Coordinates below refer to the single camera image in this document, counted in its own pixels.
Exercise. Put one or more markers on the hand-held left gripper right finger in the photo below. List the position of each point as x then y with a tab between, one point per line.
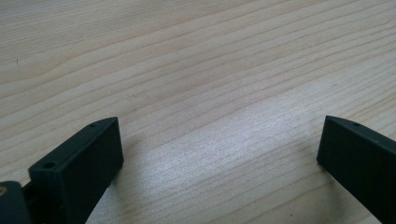
361	158

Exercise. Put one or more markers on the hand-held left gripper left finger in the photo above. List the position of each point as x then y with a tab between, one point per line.
81	174

